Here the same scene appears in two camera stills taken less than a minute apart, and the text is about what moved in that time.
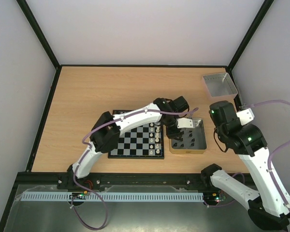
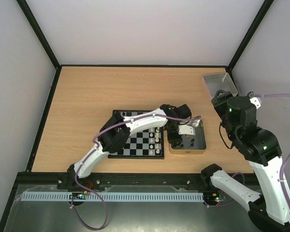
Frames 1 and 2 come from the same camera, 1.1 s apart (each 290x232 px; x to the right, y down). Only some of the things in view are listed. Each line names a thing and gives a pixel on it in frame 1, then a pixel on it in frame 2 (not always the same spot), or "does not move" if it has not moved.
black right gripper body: x=221 y=131 -> x=219 y=99
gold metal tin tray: x=193 y=141 does not move
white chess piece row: x=157 y=139 does not move
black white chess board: x=144 y=141 does not move
